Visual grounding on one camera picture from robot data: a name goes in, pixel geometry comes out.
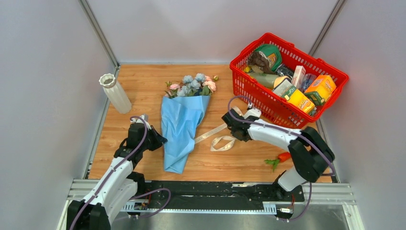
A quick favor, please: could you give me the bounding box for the cream ribbon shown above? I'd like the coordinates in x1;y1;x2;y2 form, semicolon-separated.
194;124;236;152

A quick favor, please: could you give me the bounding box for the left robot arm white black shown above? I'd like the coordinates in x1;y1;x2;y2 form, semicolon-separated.
66;115;167;230

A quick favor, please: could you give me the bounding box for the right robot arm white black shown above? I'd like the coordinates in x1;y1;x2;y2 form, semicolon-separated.
222;109;335;201

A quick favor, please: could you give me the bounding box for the white ribbed vase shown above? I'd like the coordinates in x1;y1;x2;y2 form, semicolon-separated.
99;73;132;114

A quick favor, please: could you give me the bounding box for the toy carrot with leaves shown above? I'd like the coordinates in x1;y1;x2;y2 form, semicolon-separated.
264;152;291;172

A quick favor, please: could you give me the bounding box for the olive green bottle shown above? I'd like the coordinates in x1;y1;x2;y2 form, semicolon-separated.
248;72;291;89

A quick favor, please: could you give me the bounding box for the red shopping basket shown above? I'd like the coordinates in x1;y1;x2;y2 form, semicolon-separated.
230;33;349;128

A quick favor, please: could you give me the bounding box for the yellow green box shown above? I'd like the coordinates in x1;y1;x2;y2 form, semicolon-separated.
281;86;316;115

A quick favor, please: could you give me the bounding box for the brown crumpled bag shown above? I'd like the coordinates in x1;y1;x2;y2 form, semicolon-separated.
248;51;275;74

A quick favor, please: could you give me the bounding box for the dark foil packet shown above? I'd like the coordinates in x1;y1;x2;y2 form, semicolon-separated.
275;64;294;79

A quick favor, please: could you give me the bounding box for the pink white box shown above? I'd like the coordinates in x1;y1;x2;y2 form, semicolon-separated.
291;65;306;89

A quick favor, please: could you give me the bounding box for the green snack bag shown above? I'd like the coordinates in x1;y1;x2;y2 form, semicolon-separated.
252;44;282;73

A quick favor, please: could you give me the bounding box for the clear plastic bottle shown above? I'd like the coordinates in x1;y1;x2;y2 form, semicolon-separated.
299;73;317;92

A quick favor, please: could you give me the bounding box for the orange box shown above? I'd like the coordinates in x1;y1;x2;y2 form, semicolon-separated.
304;75;337;106

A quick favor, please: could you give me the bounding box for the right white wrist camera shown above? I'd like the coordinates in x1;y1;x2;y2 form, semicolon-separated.
243;107;261;120

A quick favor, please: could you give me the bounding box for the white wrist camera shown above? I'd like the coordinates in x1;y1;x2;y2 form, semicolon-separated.
130;114;151;129
243;107;261;120

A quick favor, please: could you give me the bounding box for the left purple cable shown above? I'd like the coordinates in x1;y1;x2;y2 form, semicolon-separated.
69;115;172;230

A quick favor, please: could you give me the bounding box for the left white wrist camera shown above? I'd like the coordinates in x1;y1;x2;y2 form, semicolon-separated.
130;114;151;129

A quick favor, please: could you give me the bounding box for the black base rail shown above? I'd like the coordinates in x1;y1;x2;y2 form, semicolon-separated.
68;179;356;219

